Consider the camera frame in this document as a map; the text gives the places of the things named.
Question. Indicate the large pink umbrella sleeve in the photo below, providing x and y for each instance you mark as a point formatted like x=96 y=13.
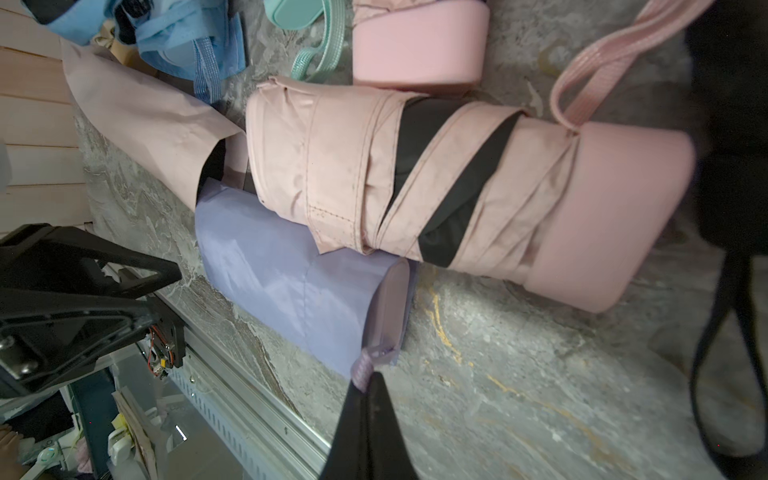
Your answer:
x=179 y=139

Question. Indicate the black umbrella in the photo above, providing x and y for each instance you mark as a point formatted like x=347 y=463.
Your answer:
x=728 y=47

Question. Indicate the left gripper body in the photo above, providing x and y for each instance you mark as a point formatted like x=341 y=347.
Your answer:
x=69 y=298

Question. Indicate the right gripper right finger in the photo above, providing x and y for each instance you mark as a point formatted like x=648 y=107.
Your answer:
x=388 y=457

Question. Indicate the mint green umbrella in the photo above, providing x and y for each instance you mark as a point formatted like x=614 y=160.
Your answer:
x=327 y=20

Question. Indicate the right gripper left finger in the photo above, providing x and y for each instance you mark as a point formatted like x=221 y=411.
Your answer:
x=348 y=455

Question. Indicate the large pink umbrella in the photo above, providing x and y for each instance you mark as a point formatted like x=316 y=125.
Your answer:
x=567 y=208

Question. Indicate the small pink umbrella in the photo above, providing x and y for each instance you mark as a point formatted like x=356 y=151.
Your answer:
x=423 y=46

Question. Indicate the lavender umbrella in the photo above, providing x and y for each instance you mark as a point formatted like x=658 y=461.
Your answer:
x=330 y=305

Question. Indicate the blue umbrella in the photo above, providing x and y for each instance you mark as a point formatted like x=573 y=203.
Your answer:
x=195 y=40

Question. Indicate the beige umbrella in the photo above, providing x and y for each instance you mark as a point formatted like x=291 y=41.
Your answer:
x=127 y=55

